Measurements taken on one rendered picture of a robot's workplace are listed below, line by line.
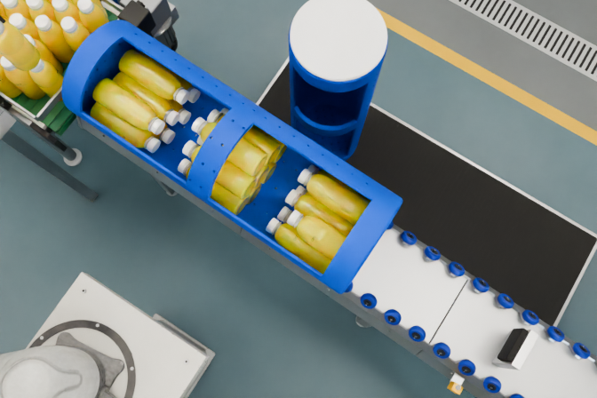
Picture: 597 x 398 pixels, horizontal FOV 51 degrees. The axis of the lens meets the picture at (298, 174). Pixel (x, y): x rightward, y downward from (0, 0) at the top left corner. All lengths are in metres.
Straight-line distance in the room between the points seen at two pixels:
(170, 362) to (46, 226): 1.40
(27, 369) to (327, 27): 1.15
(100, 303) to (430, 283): 0.87
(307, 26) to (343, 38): 0.11
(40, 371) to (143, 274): 1.37
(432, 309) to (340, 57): 0.74
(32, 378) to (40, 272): 1.47
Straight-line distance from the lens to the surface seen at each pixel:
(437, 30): 3.06
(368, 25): 1.84
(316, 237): 1.52
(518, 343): 1.66
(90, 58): 1.64
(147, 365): 1.63
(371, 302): 1.68
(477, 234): 2.63
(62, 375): 1.44
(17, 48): 1.64
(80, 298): 1.69
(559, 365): 1.85
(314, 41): 1.80
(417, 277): 1.76
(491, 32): 3.12
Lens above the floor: 2.64
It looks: 75 degrees down
